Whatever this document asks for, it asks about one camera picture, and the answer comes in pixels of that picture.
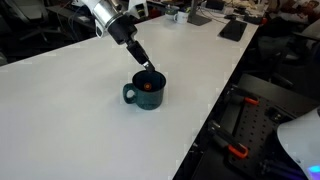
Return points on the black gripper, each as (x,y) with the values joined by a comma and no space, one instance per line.
(123,30)

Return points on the red capped marker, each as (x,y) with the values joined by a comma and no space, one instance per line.
(147,86)

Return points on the dark teal speckled mug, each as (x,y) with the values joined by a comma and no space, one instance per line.
(134,93)

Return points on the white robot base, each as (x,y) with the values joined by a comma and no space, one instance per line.
(300,138)

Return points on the green bowl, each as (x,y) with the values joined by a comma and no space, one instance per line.
(170,11)

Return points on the white mug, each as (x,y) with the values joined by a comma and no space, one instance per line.
(181,17)

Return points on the black tablet on table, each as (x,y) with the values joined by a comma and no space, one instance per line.
(233,30)

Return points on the black office chair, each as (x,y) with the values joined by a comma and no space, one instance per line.
(34,16)

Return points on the black perforated breadboard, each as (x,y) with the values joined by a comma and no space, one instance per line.
(256,128)

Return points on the orange handled clamp far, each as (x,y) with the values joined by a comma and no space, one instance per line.
(248,96)

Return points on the orange handled clamp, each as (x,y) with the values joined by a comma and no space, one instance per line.
(234,147)
(248,96)

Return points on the orange handled clamp near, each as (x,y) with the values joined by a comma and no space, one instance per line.
(234,147)

